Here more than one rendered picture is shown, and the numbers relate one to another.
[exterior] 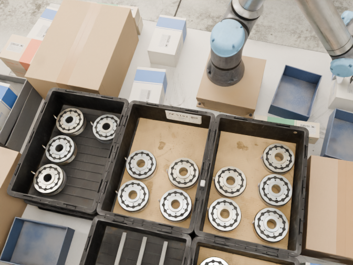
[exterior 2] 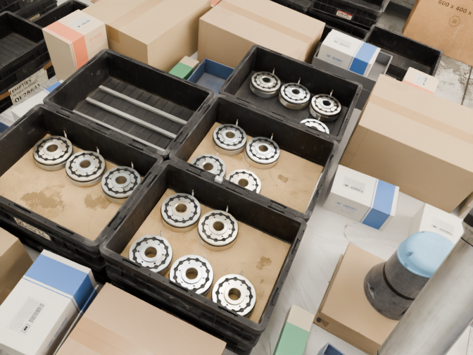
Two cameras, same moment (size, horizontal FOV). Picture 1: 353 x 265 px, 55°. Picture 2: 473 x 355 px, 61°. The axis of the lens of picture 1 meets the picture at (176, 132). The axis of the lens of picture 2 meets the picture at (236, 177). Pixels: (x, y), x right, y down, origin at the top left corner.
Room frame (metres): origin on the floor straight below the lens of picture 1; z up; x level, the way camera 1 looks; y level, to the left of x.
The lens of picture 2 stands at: (0.26, -0.67, 1.75)
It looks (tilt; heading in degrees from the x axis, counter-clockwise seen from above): 52 degrees down; 84
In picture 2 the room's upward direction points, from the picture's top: 11 degrees clockwise
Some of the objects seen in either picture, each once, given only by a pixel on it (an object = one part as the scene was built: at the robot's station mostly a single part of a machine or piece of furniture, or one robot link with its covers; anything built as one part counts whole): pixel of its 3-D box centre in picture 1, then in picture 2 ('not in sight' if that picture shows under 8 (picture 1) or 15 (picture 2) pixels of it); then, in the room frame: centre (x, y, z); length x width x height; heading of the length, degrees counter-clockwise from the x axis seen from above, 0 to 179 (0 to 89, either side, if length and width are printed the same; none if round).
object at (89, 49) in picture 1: (87, 56); (414, 141); (0.94, 0.32, 0.80); 0.40 x 0.30 x 0.20; 157
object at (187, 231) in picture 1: (158, 162); (257, 152); (0.38, 0.07, 0.92); 0.40 x 0.30 x 0.02; 159
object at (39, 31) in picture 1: (51, 32); not in sight; (1.16, 0.49, 0.75); 0.20 x 0.12 x 0.09; 150
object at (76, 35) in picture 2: not in sight; (76, 35); (-0.26, 0.52, 0.89); 0.16 x 0.12 x 0.07; 61
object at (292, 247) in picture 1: (251, 184); (206, 247); (0.27, -0.21, 0.87); 0.40 x 0.30 x 0.11; 159
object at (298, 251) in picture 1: (253, 179); (208, 237); (0.27, -0.21, 0.92); 0.40 x 0.30 x 0.02; 159
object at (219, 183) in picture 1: (230, 181); (218, 227); (0.29, -0.15, 0.86); 0.10 x 0.10 x 0.01
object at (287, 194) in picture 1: (275, 189); (191, 275); (0.24, -0.28, 0.86); 0.10 x 0.10 x 0.01
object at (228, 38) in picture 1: (227, 42); (424, 264); (0.77, -0.23, 0.95); 0.13 x 0.12 x 0.14; 146
